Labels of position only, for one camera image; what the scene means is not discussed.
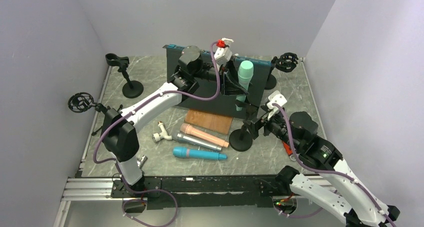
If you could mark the chrome metal faucet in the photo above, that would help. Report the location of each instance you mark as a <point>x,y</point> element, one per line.
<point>141,161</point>

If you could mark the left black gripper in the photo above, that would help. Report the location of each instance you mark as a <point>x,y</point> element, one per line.
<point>228,77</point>

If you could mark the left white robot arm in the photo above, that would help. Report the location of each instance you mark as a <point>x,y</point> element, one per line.
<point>193,78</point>

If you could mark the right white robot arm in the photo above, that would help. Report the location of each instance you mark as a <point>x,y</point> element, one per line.
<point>352,203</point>

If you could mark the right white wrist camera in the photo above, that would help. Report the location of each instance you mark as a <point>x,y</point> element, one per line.
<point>276,98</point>

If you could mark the white plastic faucet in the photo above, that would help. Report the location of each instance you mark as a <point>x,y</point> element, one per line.
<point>162,135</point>

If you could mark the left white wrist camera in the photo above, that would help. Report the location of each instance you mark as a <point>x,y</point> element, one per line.
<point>222,55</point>

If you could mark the black round-base clip stand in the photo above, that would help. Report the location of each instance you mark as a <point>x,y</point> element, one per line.
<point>132,88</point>

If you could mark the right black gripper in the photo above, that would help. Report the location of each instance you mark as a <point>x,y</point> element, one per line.
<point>254,127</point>

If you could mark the adjustable wrench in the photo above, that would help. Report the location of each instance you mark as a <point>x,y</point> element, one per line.
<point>289,151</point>

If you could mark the pink microphone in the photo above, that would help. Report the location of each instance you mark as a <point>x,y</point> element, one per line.
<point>192,131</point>

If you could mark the dark grey upright panel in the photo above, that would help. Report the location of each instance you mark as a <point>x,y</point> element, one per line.
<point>223,104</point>

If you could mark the black tripod shock-mount stand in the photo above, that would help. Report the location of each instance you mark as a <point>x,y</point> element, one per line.
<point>83,101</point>

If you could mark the grey microphone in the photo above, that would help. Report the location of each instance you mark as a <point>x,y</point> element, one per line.
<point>188,139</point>

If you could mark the blue microphone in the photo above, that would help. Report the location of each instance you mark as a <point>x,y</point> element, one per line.
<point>183,152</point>

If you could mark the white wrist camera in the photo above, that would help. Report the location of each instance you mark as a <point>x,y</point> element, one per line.
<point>276,98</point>
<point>222,55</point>

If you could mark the white object behind panel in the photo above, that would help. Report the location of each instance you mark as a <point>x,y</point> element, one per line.
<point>226,42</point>

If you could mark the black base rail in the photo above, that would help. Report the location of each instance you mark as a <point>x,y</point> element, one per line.
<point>205,191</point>

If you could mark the mint green microphone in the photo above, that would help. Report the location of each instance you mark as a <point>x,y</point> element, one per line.
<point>245,74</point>

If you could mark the wooden board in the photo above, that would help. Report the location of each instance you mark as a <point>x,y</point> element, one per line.
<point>213,122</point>

